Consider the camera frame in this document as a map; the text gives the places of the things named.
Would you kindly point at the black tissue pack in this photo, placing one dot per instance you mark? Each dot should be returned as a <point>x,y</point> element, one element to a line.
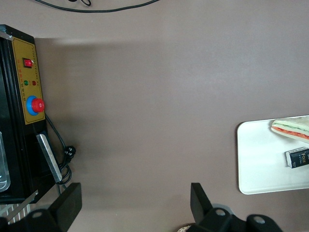
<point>299,158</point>

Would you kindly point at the cream plastic tray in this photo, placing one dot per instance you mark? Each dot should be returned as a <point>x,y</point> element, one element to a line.
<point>260,169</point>

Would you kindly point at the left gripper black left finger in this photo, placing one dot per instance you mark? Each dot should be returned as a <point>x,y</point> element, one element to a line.
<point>71,200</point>

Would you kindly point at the black sealing machine yellow panel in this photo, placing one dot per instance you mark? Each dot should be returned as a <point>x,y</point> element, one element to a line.
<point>21,149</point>

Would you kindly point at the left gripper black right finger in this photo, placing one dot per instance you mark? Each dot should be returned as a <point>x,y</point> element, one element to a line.
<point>199,203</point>

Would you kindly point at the wrapped triangle sandwich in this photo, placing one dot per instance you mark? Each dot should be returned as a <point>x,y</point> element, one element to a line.
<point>292,129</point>

